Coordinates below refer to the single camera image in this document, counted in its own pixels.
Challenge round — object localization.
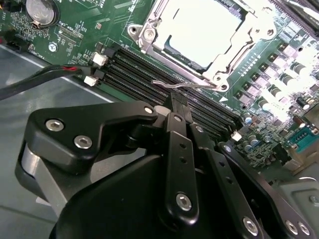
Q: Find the thin wire locking lever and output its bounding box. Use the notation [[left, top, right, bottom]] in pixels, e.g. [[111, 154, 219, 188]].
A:
[[151, 79, 225, 91]]

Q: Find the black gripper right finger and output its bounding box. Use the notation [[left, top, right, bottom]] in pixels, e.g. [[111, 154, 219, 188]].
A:
[[178, 98, 319, 239]]

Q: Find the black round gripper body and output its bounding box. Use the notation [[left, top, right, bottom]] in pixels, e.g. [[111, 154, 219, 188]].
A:
[[48, 151, 245, 239]]

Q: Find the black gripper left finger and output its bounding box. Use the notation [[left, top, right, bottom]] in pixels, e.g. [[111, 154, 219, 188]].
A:
[[14, 92, 200, 226]]

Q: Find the metal socket cover frame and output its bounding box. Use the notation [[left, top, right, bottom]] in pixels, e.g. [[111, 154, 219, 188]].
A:
[[143, 0, 265, 84]]

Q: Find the silver topped CPU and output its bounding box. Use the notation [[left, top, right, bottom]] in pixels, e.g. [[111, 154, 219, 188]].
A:
[[154, 0, 251, 72]]

